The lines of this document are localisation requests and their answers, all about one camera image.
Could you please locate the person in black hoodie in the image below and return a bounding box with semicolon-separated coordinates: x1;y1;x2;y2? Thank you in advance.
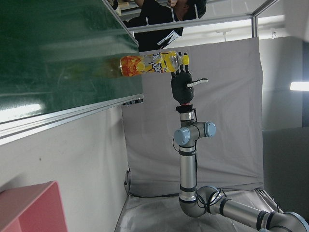
122;0;207;53

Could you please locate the yellow orange drink bottle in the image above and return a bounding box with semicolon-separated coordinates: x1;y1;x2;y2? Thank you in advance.
120;50;190;77

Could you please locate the ceiling light panel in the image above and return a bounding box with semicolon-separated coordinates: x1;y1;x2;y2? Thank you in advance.
289;82;309;92

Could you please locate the grey fabric curtain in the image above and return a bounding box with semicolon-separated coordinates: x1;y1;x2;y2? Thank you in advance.
114;187;288;232
122;36;265;198

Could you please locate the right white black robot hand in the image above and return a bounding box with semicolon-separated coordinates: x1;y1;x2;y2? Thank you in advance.
170;51;209;102

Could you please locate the pink plastic basket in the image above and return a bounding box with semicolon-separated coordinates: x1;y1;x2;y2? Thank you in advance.
0;180;68;232

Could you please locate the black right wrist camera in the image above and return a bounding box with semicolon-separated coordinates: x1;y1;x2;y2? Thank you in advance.
175;103;194;113

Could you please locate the aluminium cell frame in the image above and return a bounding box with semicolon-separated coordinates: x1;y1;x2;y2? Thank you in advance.
126;0;278;38

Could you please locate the green conveyor belt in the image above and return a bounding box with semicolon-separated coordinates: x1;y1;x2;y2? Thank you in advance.
0;0;145;145

